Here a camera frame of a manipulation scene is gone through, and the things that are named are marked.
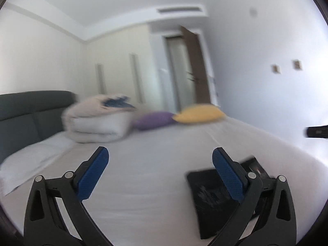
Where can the purple cushion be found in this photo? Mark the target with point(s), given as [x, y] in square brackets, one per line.
[154, 120]

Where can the folded blue garment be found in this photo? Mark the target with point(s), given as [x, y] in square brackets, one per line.
[119, 102]

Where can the white bed mattress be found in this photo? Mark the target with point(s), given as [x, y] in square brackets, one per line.
[143, 196]

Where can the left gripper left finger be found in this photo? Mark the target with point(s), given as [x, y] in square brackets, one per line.
[55, 214]

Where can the cream wardrobe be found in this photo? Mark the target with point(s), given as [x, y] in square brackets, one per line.
[122, 62]

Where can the folded beige duvet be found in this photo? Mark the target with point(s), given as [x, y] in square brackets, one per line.
[88, 121]

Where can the wall switch plate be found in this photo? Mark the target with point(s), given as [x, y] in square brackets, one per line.
[276, 69]
[297, 64]

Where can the black denim pants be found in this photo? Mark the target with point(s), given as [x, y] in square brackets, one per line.
[228, 196]

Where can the brown door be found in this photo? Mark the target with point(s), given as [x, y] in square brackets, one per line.
[198, 67]

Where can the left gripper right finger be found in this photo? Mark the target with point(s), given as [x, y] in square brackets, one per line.
[265, 214]

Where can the dark grey headboard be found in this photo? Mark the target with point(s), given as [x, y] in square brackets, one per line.
[31, 117]

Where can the white pillow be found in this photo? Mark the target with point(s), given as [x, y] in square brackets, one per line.
[26, 163]

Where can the ceiling air vent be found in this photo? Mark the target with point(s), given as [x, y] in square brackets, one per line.
[179, 9]

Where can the yellow cushion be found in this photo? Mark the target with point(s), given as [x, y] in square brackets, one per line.
[199, 113]

